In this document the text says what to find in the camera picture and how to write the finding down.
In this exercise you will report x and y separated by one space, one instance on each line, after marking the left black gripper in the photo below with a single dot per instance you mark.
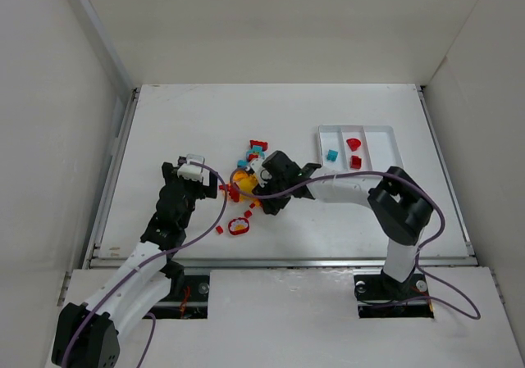
190 184

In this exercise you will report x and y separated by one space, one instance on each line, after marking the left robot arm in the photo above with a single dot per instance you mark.
90 334

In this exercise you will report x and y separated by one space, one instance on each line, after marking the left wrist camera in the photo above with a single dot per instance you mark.
190 167

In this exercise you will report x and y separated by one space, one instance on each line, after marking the red half round brick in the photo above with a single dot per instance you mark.
353 144

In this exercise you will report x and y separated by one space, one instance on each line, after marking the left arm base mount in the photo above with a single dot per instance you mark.
191 302

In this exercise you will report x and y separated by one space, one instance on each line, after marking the teal frog printed brick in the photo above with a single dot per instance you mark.
255 152

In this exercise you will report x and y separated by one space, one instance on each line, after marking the aluminium frame rail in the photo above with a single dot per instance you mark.
306 263

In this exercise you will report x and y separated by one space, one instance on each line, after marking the red flower printed brick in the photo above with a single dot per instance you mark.
238 226

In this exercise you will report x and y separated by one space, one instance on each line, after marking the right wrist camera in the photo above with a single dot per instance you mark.
256 167

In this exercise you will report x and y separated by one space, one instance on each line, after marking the white divided tray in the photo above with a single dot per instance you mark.
379 152

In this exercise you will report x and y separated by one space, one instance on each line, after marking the yellow round large brick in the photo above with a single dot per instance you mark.
244 181

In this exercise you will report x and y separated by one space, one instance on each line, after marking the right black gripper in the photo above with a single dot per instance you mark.
262 192

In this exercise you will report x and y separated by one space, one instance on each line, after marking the teal and red square brick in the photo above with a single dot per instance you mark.
332 155

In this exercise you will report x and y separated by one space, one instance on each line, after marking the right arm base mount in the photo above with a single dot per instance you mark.
380 298

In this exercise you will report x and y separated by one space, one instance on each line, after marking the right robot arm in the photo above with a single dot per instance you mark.
399 205

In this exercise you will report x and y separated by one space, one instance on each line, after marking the red arch brick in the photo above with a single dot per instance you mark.
256 143

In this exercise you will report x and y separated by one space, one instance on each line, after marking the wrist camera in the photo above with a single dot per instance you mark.
190 167
256 167

